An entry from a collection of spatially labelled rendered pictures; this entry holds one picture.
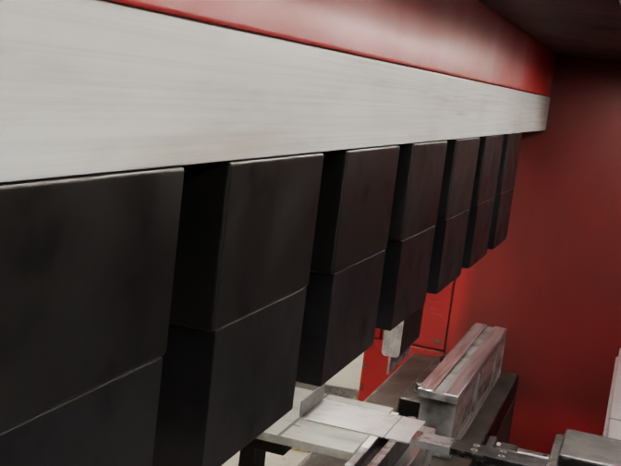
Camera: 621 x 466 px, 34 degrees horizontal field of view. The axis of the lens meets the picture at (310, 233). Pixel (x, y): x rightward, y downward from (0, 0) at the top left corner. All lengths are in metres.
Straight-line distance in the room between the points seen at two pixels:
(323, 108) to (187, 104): 0.19
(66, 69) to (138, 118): 0.06
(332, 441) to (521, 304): 0.93
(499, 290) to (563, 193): 0.22
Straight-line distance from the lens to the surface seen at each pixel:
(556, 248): 1.98
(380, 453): 1.13
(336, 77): 0.64
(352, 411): 1.24
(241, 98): 0.50
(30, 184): 0.35
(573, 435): 1.18
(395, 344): 1.12
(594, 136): 1.96
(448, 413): 1.51
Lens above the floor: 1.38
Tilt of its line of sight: 8 degrees down
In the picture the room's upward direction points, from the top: 7 degrees clockwise
